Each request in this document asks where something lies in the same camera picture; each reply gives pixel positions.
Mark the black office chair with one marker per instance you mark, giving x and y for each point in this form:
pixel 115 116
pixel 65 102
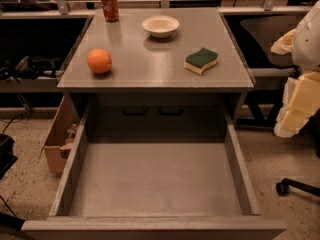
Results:
pixel 268 30

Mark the green yellow sponge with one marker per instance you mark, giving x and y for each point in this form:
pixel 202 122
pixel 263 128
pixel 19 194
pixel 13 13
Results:
pixel 200 61

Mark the orange soda can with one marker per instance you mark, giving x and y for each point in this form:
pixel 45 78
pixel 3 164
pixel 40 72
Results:
pixel 110 10

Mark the grey cabinet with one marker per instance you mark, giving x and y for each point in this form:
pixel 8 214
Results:
pixel 149 71

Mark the white bowl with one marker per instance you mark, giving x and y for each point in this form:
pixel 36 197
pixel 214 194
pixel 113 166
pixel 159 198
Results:
pixel 160 26

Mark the grey open top drawer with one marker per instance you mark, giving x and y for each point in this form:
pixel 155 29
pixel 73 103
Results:
pixel 147 190

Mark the orange fruit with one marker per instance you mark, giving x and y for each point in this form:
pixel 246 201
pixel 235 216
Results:
pixel 99 61

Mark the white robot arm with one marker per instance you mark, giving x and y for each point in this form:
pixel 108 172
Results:
pixel 306 42

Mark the black drawer handle left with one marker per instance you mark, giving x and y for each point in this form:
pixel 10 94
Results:
pixel 134 110

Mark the cardboard box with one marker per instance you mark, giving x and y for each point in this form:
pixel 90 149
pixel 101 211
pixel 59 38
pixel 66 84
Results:
pixel 59 140

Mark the black drawer handle right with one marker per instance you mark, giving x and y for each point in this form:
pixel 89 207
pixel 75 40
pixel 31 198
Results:
pixel 170 110

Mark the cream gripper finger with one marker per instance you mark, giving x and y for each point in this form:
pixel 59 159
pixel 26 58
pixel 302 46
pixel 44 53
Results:
pixel 301 100
pixel 284 44

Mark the black headphones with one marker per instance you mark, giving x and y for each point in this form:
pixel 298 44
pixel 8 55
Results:
pixel 30 67

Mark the black drawer handle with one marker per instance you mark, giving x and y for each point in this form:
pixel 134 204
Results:
pixel 170 110
pixel 134 110

